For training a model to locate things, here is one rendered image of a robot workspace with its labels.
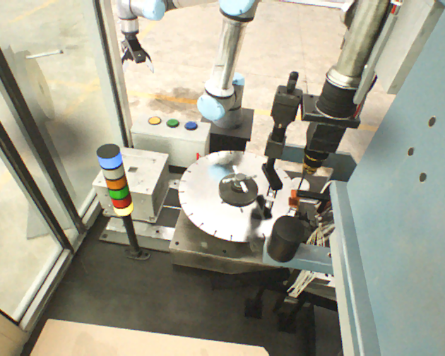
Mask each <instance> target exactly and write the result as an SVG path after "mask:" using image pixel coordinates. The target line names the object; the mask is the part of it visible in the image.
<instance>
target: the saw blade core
mask: <svg viewBox="0 0 445 356"><path fill-rule="evenodd" d="M255 157H256V158H255ZM206 158H207V159H206ZM266 162H267V159H266V158H264V157H261V156H259V155H257V156H256V155H255V154H252V153H246V151H244V154H243V151H240V150H231V154H230V150H224V151H219V153H212V154H210V155H207V156H206V157H205V156H204V157H202V158H200V159H199V160H196V161H195V162H193V163H192V164H191V165H190V166H189V167H188V169H187V170H186V172H185V173H184V175H183V176H182V178H181V179H180V180H181V181H180V182H179V202H180V204H183V205H181V206H182V208H183V209H184V212H185V213H186V215H187V216H188V215H189V216H188V218H189V219H190V221H192V223H193V224H195V225H196V226H197V227H200V228H201V229H202V230H204V231H205V232H207V233H208V234H210V235H212V236H214V234H215V231H216V230H217V232H216V234H215V237H218V238H220V239H225V240H228V241H230V240H231V235H232V236H233V237H232V241H233V242H248V238H247V237H249V241H250V242H254V241H259V240H262V239H265V238H267V237H270V234H271V230H272V226H273V223H274V222H275V220H277V219H278V218H279V217H280V216H282V215H287V214H288V213H289V214H291V215H294V214H295V212H296V209H297V200H296V199H291V198H290V191H291V189H292V190H296V189H295V186H294V184H293V182H292V181H291V179H290V178H289V177H288V175H287V174H286V173H285V172H284V171H283V170H282V169H281V167H280V169H279V166H278V165H276V164H274V170H275V171H276V172H277V173H278V176H279V177H280V179H281V181H282V183H283V188H282V190H278V193H277V196H275V198H274V197H270V196H269V194H268V196H266V194H267V192H268V187H269V183H268V180H267V178H266V176H265V174H264V173H263V170H262V169H261V168H262V164H263V163H266ZM197 164H198V165H197ZM234 165H236V166H237V169H238V171H239V173H242V174H245V175H252V174H256V175H257V177H256V178H252V179H254V181H255V182H256V183H257V186H258V189H259V191H258V194H257V197H256V198H255V199H254V200H253V202H252V203H250V204H247V205H243V206H237V205H233V204H231V203H228V202H226V200H224V199H223V198H222V196H221V195H220V193H219V190H218V188H219V183H220V180H221V179H222V178H223V177H224V176H226V175H228V174H234V173H235V170H234V167H233V166H234ZM277 169H278V170H277ZM284 177H286V178H284ZM185 181H186V182H185ZM290 188H291V189H290ZM183 191H184V193H183ZM185 203H186V204H185ZM290 209H292V210H290ZM192 213H193V215H191V214H192ZM202 223H203V225H201V224H202ZM262 234H264V236H265V237H264V236H263V235H262Z"/></svg>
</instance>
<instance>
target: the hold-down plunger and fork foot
mask: <svg viewBox="0 0 445 356"><path fill-rule="evenodd" d="M274 164H275V159H272V158H269V157H268V159H267V162H266V163H263V164H262V168H261V169H262V170H263V173H264V174H265V176H266V178H267V180H268V183H269V187H268V192H267V194H266V196H268V194H269V191H270V188H271V189H272V191H275V193H274V196H273V198H275V196H277V193H278V190H282V188H283V183H282V181H281V179H280V177H279V176H278V173H277V172H276V171H275V170H274Z"/></svg>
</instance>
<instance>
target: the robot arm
mask: <svg viewBox="0 0 445 356"><path fill-rule="evenodd" d="M217 1H219V3H220V8H219V12H220V15H221V16H222V23H221V26H220V34H219V38H218V44H217V48H216V52H215V59H214V63H213V66H212V71H211V75H210V79H209V80H207V81H206V84H205V88H204V92H203V95H202V96H200V98H199V100H197V108H198V109H199V111H200V112H201V113H202V115H203V116H204V117H205V118H207V119H208V120H210V121H212V122H213V123H214V124H215V125H217V126H219V127H221V128H224V129H233V128H237V127H238V126H240V125H241V124H242V122H243V114H242V108H241V106H242V95H243V89H244V77H243V76H242V75H241V74H239V73H235V71H236V67H237V62H238V59H239V54H240V50H241V48H242V43H243V39H244V35H245V31H247V26H248V24H249V23H251V22H253V21H254V17H255V14H256V9H257V6H258V3H259V2H261V1H262V0H115V2H116V6H117V15H118V19H119V21H117V22H118V24H119V26H120V29H121V34H123V35H124V41H120V43H121V51H122V56H121V62H122V68H123V72H124V74H125V73H126V69H127V68H128V66H129V63H128V61H127V60H128V59H129V60H132V61H134V60H135V62H136V63H137V64H139V63H144V64H147V67H149V68H150V70H151V71H152V73H153V74H154V67H153V63H152V60H151V58H150V55H149V53H147V52H146V51H144V48H142V46H141V43H140V42H139V41H138V38H137V37H136V35H137V34H139V23H138V17H141V18H147V19H148V20H156V21H159V20H161V19H162V18H163V17H164V16H165V13H167V12H168V11H170V10H173V9H177V8H184V7H189V6H197V5H201V4H208V3H213V2H217Z"/></svg>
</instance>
